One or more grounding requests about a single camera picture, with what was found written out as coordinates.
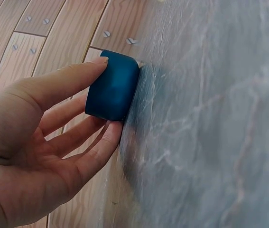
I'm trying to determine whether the person's left hand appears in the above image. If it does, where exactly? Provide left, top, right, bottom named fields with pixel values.
left=0, top=56, right=126, bottom=228

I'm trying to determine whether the blue rounded block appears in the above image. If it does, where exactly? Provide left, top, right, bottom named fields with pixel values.
left=84, top=49, right=140, bottom=122

